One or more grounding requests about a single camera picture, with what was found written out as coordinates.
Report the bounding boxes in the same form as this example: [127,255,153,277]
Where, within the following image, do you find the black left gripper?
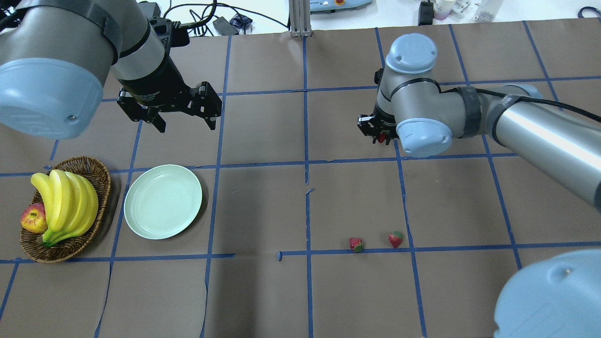
[117,61,223,133]

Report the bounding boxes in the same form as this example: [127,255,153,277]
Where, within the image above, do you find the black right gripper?
[358,110,399,146]

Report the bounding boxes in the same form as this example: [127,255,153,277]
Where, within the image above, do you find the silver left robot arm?
[0,0,223,139]

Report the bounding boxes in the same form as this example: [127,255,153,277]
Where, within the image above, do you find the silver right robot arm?
[358,33,601,338]

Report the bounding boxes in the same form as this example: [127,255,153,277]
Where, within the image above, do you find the pale green round plate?
[123,164,203,240]

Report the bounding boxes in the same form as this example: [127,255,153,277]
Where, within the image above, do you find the brown wicker basket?
[19,156,112,263]

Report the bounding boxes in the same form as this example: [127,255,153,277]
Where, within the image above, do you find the yellow banana bunch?
[30,169,99,247]

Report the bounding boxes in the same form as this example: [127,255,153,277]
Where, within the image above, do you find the red yellow apple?
[21,202,48,234]

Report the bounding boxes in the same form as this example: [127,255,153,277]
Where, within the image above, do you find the aluminium frame post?
[288,0,313,38]

